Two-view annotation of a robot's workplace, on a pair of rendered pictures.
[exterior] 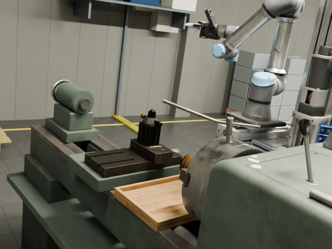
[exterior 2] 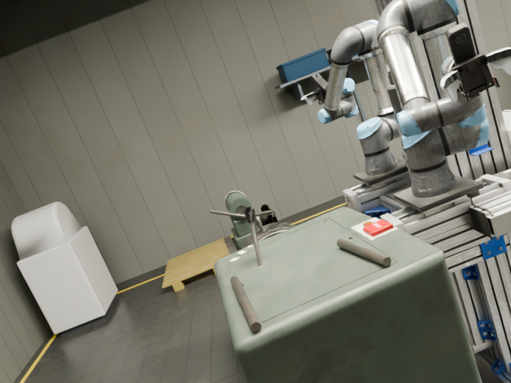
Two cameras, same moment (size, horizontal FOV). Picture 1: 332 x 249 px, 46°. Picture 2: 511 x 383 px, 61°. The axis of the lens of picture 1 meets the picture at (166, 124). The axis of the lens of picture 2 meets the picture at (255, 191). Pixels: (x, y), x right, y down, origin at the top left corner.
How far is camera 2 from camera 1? 1.09 m
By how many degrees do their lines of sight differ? 34
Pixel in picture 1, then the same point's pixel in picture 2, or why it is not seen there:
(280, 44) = (375, 82)
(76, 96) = (231, 206)
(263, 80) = (362, 131)
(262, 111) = (377, 163)
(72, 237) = not seen: hidden behind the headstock
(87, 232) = not seen: hidden behind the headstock
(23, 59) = (268, 162)
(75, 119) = (241, 226)
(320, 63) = (393, 95)
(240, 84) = not seen: outside the picture
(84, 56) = (322, 133)
